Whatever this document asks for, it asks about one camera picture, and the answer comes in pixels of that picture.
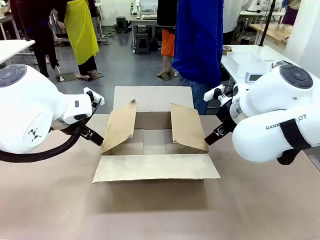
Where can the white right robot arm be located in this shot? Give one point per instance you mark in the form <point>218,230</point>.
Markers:
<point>270,100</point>

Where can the white plastic tray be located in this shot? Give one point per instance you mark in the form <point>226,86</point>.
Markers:
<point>246,62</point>

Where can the person in dark clothes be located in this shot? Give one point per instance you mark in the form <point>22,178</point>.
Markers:
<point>42,30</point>

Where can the brown packing tape roll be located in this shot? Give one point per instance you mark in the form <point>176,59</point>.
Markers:
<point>227,50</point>

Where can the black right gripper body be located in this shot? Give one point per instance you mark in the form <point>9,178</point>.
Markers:
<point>226,115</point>

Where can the grey workshop table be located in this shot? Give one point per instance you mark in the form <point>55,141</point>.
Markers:
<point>143,21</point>

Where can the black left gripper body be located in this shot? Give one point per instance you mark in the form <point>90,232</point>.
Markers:
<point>85,130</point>

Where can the white desktop machine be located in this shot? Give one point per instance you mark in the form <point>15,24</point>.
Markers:
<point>147,11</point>

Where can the brown cardboard box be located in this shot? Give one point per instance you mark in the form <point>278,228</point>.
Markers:
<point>155,167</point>

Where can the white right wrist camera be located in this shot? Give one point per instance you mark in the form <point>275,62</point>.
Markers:
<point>212,94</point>

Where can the person in blue jacket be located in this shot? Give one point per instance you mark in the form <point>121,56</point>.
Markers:
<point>197,37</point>

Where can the person in orange skirt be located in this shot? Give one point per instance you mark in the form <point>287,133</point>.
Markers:
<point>167,42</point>

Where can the person in yellow apron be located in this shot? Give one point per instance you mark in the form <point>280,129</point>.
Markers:
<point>80,30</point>

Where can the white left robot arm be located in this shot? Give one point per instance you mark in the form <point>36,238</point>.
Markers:
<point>30,105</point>

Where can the wooden table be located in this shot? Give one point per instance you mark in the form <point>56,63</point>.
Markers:
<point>270,32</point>

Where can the white side table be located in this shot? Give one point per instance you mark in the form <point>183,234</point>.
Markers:
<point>12,48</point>

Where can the dark floor plate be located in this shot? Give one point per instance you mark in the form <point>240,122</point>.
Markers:
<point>68,76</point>
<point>96,77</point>
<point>167,77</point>

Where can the black cup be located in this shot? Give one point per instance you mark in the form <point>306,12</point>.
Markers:
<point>245,40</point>

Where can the person in white shirt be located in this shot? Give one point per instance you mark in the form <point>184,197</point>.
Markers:
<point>228,20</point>

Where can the person in purple clothes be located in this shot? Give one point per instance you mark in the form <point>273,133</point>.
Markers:
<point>290,13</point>

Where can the grey plastic stool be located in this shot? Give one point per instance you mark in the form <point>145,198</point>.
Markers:
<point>143,43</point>
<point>122,23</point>

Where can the white device with screen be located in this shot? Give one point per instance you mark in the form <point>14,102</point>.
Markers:
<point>253,77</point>

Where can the black stand pole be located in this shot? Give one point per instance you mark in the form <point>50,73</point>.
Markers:
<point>268,22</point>

